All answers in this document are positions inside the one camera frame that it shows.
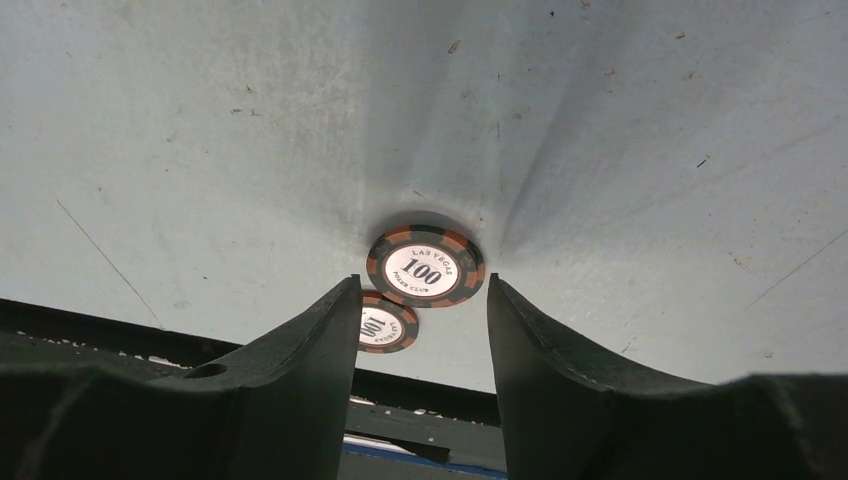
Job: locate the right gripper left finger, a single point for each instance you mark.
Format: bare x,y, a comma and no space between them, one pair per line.
274,408

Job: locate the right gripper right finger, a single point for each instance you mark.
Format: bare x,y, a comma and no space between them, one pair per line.
573,409

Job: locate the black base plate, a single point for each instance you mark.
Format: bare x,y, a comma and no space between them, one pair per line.
398,428

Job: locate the brown 100 poker chip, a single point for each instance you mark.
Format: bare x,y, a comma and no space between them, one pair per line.
386,327
424,266

